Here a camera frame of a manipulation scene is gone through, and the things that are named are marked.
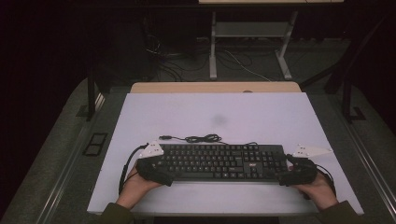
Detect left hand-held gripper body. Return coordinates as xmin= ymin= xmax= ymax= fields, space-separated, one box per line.
xmin=135 ymin=140 xmax=171 ymax=185

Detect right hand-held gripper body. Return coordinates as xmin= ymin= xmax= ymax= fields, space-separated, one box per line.
xmin=284 ymin=143 xmax=333 ymax=187

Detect black computer keyboard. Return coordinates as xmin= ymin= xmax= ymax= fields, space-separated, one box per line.
xmin=154 ymin=143 xmax=290 ymax=184

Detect person's right hand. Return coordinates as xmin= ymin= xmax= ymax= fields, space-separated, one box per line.
xmin=291 ymin=171 xmax=339 ymax=212

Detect person's left hand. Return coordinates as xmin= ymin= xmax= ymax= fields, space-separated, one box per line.
xmin=116 ymin=163 xmax=163 ymax=210

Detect white table board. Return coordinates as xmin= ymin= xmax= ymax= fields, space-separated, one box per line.
xmin=87 ymin=91 xmax=364 ymax=217

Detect black metal stand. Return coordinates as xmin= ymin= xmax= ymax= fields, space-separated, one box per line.
xmin=300 ymin=13 xmax=389 ymax=124
xmin=76 ymin=66 xmax=106 ymax=122

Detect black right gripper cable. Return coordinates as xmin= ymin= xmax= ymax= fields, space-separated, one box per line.
xmin=316 ymin=163 xmax=338 ymax=198

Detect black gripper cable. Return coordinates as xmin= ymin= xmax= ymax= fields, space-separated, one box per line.
xmin=118 ymin=142 xmax=149 ymax=196
xmin=316 ymin=163 xmax=338 ymax=198

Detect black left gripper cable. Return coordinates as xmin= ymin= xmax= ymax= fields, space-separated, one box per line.
xmin=118 ymin=142 xmax=149 ymax=196

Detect black keyboard cable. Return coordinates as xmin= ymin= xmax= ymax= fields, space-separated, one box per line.
xmin=158 ymin=133 xmax=260 ymax=147

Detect black floor socket frame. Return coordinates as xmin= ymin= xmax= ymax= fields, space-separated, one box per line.
xmin=81 ymin=132 xmax=109 ymax=158

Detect black floor cables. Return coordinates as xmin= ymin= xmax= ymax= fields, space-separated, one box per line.
xmin=145 ymin=33 xmax=210 ymax=82

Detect white floor cable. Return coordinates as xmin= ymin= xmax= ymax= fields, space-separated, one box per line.
xmin=223 ymin=49 xmax=273 ymax=83

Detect white metal desk frame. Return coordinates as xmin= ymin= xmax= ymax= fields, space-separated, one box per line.
xmin=208 ymin=10 xmax=300 ymax=81

